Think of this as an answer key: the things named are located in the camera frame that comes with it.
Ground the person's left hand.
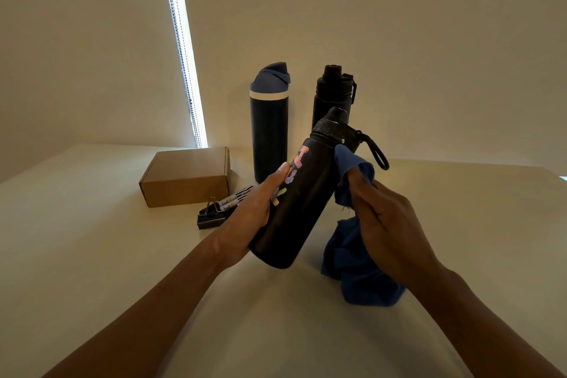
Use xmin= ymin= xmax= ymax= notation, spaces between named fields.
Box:
xmin=212 ymin=162 xmax=292 ymax=270

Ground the person's right hand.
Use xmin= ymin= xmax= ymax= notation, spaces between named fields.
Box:
xmin=347 ymin=165 xmax=448 ymax=299

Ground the black binder clip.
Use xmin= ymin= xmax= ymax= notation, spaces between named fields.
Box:
xmin=197 ymin=197 xmax=229 ymax=230

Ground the blue cloth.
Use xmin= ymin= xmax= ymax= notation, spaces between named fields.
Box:
xmin=320 ymin=144 xmax=407 ymax=307

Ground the black bottle with loop handle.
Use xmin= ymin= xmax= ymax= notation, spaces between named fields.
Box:
xmin=247 ymin=107 xmax=390 ymax=270

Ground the brown paper box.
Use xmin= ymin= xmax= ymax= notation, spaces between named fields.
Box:
xmin=139 ymin=146 xmax=231 ymax=208

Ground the navy bottle with blue lid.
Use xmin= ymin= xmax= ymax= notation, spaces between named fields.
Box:
xmin=249 ymin=62 xmax=291 ymax=184

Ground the black grey gradient bottle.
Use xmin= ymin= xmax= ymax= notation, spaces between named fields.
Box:
xmin=311 ymin=64 xmax=358 ymax=131

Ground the person's right forearm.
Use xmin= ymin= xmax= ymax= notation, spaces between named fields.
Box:
xmin=414 ymin=269 xmax=567 ymax=378

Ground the person's left forearm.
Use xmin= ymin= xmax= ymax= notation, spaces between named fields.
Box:
xmin=42 ymin=238 xmax=231 ymax=378

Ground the beaded blind chain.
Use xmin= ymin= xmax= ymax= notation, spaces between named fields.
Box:
xmin=159 ymin=0 xmax=204 ymax=148

